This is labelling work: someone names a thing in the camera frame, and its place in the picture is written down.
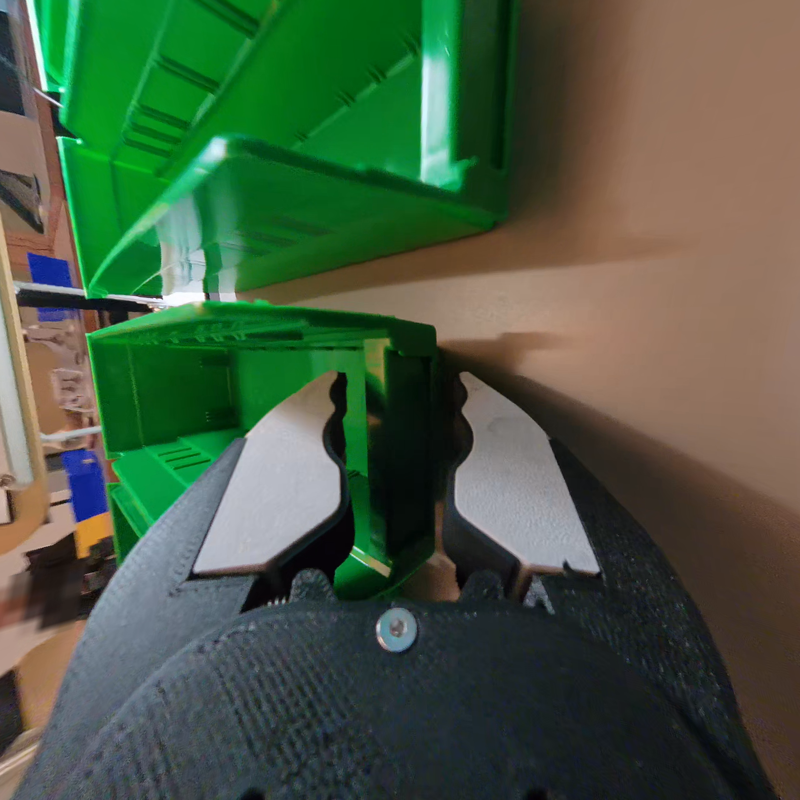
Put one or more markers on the wooden clipboard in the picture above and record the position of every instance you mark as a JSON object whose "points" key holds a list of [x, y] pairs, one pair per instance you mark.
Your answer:
{"points": [[36, 500]]}

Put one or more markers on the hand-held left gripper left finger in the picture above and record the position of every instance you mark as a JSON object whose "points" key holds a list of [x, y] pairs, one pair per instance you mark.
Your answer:
{"points": [[269, 500]]}

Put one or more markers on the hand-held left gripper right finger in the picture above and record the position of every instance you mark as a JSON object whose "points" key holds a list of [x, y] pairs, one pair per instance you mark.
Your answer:
{"points": [[519, 500]]}

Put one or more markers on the grey desk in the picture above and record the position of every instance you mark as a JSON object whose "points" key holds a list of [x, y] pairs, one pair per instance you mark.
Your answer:
{"points": [[625, 250]]}

